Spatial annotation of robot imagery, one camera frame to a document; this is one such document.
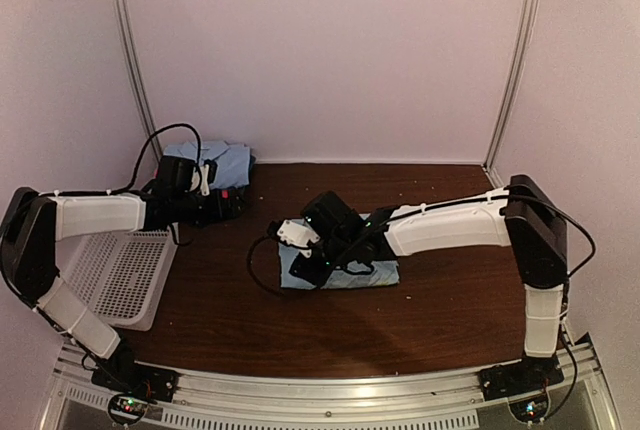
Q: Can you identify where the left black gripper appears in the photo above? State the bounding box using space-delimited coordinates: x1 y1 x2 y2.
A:
172 187 250 230

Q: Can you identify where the light blue shirt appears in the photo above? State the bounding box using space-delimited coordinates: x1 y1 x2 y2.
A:
162 138 252 189

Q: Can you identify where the blue printed garment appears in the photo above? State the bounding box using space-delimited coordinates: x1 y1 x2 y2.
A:
278 243 400 291

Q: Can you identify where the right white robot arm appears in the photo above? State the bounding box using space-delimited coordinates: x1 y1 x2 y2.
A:
275 175 569 392

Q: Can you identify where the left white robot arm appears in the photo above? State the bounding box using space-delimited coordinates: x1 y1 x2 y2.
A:
1 156 248 394

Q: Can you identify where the white plastic laundry basket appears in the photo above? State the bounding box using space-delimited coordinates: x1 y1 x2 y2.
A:
56 230 177 331

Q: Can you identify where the folded dark blue cloth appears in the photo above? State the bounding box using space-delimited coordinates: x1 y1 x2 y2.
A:
248 154 257 175

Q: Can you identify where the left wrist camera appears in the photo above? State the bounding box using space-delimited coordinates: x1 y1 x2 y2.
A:
189 160 217 197

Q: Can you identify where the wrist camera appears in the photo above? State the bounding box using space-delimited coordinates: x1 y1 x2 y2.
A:
189 160 217 197
267 219 320 258

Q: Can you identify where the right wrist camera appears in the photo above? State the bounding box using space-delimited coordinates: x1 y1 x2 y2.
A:
267 219 320 258

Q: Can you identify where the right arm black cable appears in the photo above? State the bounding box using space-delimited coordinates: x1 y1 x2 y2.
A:
246 234 301 297

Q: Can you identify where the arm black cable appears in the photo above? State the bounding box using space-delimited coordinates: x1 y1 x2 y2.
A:
49 122 203 196
246 234 301 297

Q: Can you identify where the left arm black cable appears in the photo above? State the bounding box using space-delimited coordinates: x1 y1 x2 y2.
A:
49 122 203 196

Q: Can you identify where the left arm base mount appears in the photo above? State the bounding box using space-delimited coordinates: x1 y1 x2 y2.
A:
91 343 179 403

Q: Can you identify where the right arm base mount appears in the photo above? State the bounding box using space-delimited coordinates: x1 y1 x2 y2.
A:
478 357 564 401

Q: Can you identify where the left aluminium corner post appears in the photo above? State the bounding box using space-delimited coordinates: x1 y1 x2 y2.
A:
112 0 156 138

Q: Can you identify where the aluminium corner post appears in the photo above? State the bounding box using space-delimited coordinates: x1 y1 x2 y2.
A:
112 0 156 138
483 0 540 184

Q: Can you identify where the aluminium front rail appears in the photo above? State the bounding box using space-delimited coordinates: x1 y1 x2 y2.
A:
35 343 621 429

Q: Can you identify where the right aluminium corner post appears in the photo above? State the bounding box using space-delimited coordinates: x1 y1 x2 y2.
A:
483 0 540 184

